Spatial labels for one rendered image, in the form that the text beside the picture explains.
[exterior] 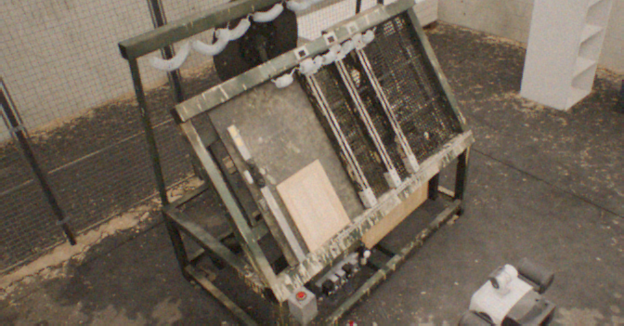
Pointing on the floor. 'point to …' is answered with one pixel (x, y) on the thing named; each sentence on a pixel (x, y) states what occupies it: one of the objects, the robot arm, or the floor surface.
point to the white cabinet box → (566, 37)
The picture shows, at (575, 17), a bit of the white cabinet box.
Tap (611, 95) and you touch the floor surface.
